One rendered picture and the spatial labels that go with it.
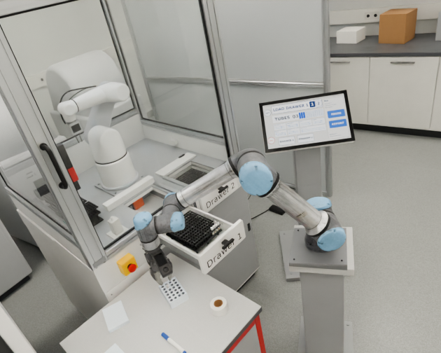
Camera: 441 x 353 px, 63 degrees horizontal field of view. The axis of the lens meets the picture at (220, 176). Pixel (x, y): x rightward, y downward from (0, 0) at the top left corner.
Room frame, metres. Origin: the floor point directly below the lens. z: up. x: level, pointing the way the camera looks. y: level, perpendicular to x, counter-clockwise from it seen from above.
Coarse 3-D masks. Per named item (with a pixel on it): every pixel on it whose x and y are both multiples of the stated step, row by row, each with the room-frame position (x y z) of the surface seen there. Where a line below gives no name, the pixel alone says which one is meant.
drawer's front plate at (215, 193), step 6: (234, 180) 1.77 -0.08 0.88; (228, 186) 1.73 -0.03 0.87; (234, 186) 1.76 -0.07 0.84; (216, 192) 1.67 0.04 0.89; (222, 192) 1.69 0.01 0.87; (228, 192) 1.73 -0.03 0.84; (204, 198) 1.61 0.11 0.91; (210, 198) 1.63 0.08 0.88; (222, 198) 1.69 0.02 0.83; (204, 204) 1.60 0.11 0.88; (216, 204) 1.65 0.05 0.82; (204, 210) 1.59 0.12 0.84
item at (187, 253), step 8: (192, 208) 1.56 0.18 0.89; (208, 216) 1.48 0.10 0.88; (224, 224) 1.39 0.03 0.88; (232, 224) 1.36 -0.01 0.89; (224, 232) 1.39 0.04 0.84; (160, 240) 1.39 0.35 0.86; (168, 240) 1.34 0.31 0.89; (176, 248) 1.30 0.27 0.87; (184, 248) 1.26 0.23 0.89; (184, 256) 1.26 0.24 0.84; (192, 256) 1.22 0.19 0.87
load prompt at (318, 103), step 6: (300, 102) 2.00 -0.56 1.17; (306, 102) 2.00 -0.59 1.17; (312, 102) 1.99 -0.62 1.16; (318, 102) 1.98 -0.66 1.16; (276, 108) 2.02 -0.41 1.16; (282, 108) 2.01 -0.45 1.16; (288, 108) 2.00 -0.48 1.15; (294, 108) 1.99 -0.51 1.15; (300, 108) 1.98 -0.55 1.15; (306, 108) 1.98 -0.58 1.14; (312, 108) 1.97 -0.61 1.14
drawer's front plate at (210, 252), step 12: (228, 228) 1.29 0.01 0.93; (240, 228) 1.32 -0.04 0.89; (216, 240) 1.23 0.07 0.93; (228, 240) 1.26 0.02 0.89; (240, 240) 1.31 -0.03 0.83; (204, 252) 1.17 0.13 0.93; (216, 252) 1.21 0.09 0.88; (228, 252) 1.25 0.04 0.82; (204, 264) 1.16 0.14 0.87; (216, 264) 1.20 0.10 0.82
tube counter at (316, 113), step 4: (300, 112) 1.97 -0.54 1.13; (304, 112) 1.96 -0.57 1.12; (308, 112) 1.96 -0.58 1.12; (312, 112) 1.95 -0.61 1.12; (316, 112) 1.95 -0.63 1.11; (320, 112) 1.94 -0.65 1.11; (292, 116) 1.96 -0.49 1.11; (296, 116) 1.96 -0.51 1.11; (300, 116) 1.95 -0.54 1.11; (304, 116) 1.95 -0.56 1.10; (308, 116) 1.94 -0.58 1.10; (312, 116) 1.94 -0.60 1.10; (316, 116) 1.93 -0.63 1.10
